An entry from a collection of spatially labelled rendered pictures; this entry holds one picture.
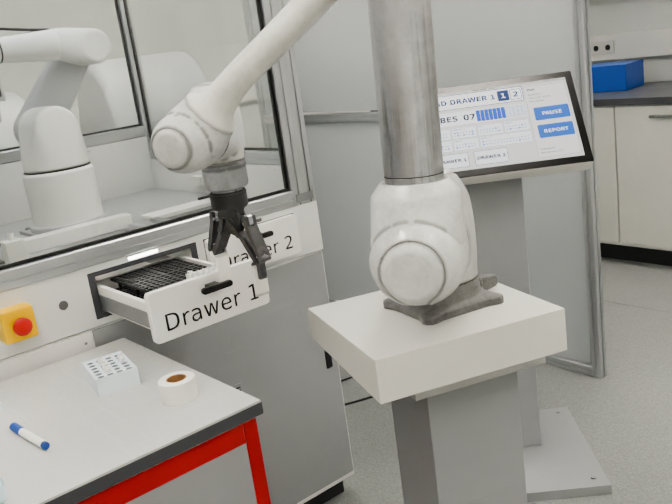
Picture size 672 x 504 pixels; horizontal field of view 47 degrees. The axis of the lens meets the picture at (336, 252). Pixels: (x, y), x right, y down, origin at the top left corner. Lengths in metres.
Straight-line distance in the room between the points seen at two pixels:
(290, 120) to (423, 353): 0.99
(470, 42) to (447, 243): 2.02
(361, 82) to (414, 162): 2.43
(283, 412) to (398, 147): 1.19
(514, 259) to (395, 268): 1.20
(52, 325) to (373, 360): 0.84
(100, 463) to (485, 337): 0.69
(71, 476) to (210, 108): 0.65
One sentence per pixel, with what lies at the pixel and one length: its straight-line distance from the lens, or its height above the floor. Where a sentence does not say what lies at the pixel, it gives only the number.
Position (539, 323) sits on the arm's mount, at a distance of 1.47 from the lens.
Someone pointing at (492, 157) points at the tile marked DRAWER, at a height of 1.00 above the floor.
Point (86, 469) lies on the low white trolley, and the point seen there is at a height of 0.76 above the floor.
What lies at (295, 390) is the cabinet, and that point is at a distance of 2.29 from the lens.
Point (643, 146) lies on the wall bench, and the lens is 4.31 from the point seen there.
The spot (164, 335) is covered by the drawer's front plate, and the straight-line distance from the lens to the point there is 1.66.
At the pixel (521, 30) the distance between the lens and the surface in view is 3.04.
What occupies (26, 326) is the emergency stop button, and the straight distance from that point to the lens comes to 1.79.
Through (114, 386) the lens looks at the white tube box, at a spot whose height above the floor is 0.77.
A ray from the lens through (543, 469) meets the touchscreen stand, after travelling 2.55.
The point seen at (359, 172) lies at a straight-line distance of 3.80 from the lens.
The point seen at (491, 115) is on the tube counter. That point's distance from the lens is 2.32.
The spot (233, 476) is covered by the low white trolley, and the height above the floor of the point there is 0.63.
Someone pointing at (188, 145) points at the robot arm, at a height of 1.23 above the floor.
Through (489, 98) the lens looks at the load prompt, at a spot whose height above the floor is 1.15.
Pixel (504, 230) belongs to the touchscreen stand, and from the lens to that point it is 2.37.
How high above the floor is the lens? 1.36
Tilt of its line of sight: 15 degrees down
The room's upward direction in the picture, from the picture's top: 8 degrees counter-clockwise
